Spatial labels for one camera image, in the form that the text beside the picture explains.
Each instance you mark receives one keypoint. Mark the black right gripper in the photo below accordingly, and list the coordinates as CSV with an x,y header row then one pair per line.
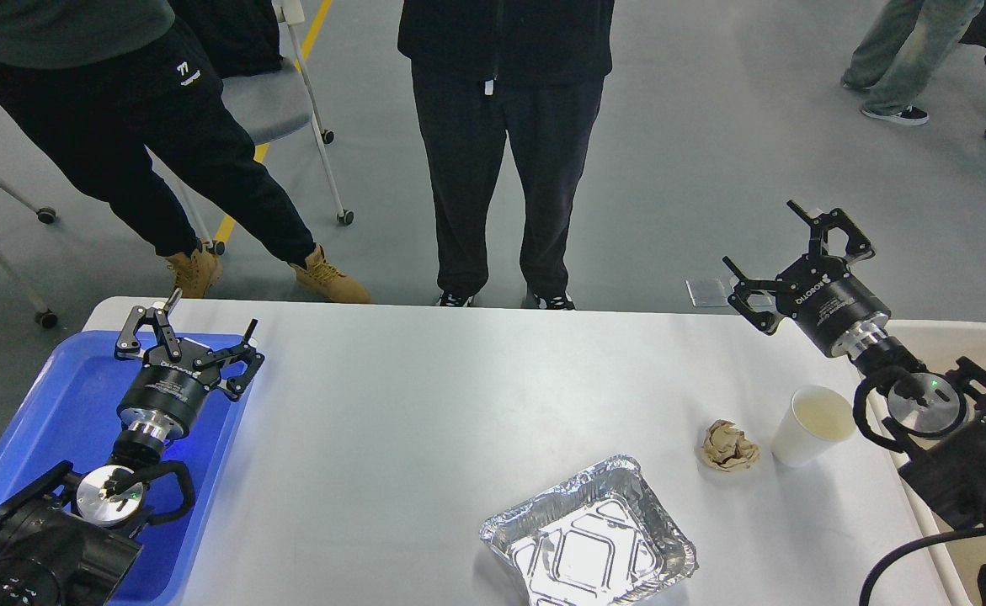
x,y
831,311

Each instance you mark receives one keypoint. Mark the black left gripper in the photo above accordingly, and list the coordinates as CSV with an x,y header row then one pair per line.
x,y
166,389

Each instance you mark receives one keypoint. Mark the white paper cup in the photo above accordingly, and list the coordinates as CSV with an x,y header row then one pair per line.
x,y
817,419

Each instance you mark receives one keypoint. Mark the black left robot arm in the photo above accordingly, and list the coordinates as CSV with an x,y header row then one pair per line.
x,y
107,471

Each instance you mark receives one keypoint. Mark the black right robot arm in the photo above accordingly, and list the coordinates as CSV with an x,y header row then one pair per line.
x,y
831,233

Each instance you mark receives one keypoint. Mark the right metal floor plate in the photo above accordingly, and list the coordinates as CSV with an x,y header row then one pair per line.
x,y
761,300

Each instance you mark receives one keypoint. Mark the metal floor plate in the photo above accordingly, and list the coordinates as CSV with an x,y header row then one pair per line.
x,y
707,293
761,300

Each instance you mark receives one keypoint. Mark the left metal floor plate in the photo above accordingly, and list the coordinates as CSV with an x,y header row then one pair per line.
x,y
707,293

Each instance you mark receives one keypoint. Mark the blue plastic tray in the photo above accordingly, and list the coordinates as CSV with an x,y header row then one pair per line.
x,y
70,414

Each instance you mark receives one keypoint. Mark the crumpled brown paper ball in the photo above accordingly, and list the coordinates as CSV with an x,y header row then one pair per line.
x,y
725,448

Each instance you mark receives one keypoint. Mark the person in grey jeans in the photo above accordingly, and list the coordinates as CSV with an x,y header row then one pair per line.
x,y
901,52

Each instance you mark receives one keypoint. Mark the grey folding chair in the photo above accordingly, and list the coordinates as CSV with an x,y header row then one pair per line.
x,y
254,48

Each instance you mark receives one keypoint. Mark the person in tan boots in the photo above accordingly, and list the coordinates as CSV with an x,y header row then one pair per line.
x,y
104,87

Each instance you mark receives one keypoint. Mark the beige plastic bin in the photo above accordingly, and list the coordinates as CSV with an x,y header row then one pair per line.
x,y
923,396

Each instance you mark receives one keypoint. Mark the aluminium foil tray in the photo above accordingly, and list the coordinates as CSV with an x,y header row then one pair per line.
x,y
600,537

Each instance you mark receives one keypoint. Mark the person in black clothes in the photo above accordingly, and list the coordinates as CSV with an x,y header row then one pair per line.
x,y
490,77

